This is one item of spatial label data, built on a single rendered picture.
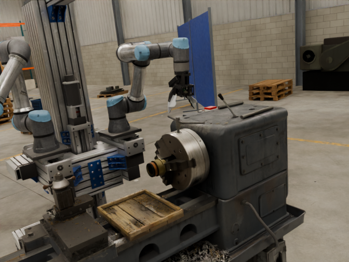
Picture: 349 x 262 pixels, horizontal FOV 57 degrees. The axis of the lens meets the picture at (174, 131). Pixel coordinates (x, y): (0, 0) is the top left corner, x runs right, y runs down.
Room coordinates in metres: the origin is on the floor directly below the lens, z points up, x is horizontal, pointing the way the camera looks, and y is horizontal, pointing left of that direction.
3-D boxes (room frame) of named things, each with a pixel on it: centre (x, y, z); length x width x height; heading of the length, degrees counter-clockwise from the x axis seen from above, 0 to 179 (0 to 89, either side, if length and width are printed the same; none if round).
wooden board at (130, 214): (1.48, 0.22, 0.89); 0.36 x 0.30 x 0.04; 35
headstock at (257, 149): (1.89, -0.33, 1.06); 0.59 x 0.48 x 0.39; 125
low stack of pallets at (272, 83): (9.32, -2.94, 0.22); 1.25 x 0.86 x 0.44; 138
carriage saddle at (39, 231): (1.27, 0.54, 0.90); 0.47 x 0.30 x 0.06; 35
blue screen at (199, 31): (8.47, -0.68, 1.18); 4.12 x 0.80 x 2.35; 6
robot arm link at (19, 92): (1.93, 0.89, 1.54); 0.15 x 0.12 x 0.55; 59
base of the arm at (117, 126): (2.16, 0.38, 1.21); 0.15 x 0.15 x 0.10
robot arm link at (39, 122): (1.86, 0.78, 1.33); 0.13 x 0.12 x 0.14; 59
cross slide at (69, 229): (1.31, 0.51, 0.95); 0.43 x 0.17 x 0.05; 35
